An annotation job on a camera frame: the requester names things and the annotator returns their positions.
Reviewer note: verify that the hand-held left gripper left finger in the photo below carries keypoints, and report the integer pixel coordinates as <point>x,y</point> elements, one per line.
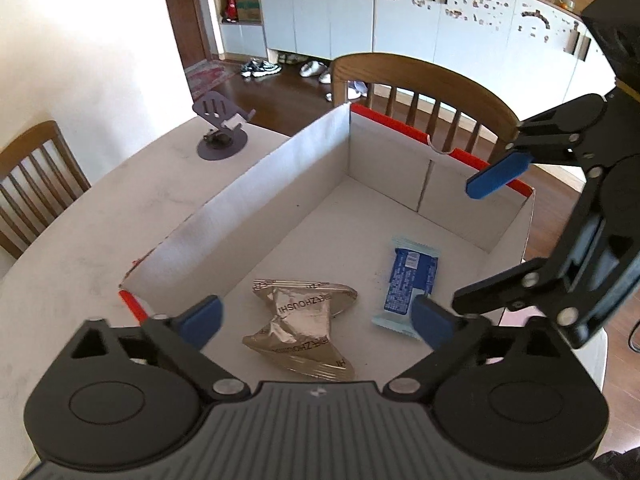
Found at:
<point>200,317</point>

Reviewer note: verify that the gold snack packet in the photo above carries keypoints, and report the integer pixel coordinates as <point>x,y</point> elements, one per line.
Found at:
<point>300,320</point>

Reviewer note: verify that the small cup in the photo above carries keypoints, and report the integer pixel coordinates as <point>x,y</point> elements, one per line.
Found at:
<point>567,3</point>

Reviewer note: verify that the red figure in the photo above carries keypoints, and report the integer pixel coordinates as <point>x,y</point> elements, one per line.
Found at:
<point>231,6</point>

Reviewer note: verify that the dark sneaker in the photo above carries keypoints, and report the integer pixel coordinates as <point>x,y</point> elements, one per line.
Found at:
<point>250,69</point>
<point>267,71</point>

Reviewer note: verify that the grey phone stand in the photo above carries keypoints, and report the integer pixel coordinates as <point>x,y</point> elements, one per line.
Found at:
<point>220,150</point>

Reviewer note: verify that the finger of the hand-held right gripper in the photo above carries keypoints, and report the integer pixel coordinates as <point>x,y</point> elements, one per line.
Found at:
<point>505,290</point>
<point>495,175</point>

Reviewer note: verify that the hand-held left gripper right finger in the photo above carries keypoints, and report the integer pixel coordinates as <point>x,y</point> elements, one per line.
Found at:
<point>430,322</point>

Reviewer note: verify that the curved-back wooden chair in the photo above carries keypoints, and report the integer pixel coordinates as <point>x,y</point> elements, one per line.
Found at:
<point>425,75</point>

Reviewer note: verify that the white red-edged cardboard box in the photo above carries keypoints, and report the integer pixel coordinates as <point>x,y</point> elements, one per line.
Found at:
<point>300,170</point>

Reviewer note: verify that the straight-backed wooden chair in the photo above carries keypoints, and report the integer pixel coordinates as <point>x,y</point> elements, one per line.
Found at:
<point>30,135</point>

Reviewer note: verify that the cardboard carton with green print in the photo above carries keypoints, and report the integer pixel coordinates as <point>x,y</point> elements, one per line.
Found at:
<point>246,0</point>

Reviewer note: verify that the white low cabinet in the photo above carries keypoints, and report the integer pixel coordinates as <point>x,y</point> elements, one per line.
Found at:
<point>242,37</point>

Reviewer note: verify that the blue snack packet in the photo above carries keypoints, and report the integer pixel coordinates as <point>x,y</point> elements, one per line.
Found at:
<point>410,275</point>

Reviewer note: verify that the red patterned rug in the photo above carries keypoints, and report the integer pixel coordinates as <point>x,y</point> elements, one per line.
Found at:
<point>210,75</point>

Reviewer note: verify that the white cabinet row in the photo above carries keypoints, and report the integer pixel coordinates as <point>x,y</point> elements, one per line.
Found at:
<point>325,10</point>

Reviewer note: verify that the brown door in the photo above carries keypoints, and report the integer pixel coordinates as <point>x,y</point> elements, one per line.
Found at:
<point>185,10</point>

